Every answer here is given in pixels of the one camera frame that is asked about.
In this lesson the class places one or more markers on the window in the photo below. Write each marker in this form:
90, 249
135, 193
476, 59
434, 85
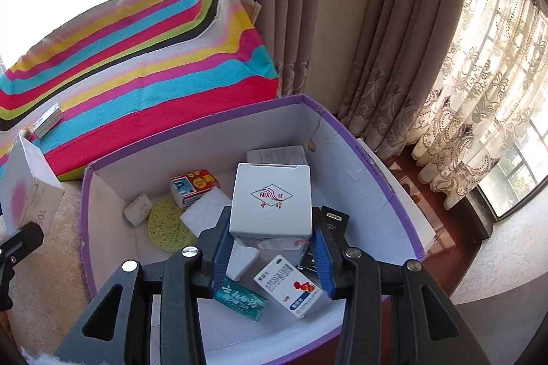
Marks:
522, 176

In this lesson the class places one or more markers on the small white printed box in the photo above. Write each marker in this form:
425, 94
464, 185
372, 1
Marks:
138, 211

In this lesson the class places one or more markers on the embroidered lace curtain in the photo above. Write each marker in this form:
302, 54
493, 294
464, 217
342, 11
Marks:
483, 91

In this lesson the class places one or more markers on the small white-green box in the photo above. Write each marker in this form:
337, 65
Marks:
48, 121

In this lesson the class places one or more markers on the purple cardboard box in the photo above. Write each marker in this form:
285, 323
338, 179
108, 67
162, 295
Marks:
342, 151

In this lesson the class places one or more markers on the white foam block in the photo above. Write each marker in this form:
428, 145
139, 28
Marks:
201, 215

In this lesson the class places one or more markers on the round yellow-green sponge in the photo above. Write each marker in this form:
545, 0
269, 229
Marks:
165, 228

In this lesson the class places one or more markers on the white tissue box pink flower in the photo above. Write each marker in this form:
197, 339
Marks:
25, 185

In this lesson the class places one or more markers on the tall grey-white box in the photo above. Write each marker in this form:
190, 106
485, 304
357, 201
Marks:
269, 211

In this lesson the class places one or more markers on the small red box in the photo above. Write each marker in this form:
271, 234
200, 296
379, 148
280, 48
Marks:
195, 185

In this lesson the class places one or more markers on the white box orange corner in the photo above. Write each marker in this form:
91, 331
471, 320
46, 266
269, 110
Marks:
278, 154

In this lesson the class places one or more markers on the rainbow striped blanket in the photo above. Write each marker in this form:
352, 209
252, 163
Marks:
150, 91

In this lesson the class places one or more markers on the green toothpaste box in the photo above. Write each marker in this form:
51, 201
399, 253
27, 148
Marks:
239, 301

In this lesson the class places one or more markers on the grey-white block box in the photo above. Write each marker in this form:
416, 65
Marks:
242, 260

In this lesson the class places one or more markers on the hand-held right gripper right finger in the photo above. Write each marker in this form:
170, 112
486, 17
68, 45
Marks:
325, 271

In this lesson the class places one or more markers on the black cardboard box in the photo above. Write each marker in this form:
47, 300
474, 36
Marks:
338, 221

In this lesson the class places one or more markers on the beige drape curtain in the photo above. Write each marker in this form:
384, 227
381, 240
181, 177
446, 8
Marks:
299, 5

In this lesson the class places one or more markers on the white medicine box red figure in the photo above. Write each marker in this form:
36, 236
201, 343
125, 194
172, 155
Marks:
291, 288

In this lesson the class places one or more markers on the brown cardboard piece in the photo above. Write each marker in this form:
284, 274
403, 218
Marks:
252, 7

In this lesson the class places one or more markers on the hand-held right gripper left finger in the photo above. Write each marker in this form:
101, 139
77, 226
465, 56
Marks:
222, 262

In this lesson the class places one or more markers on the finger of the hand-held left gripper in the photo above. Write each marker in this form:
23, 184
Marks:
25, 238

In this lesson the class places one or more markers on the white fluffy cloth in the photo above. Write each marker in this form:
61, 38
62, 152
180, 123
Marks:
38, 358

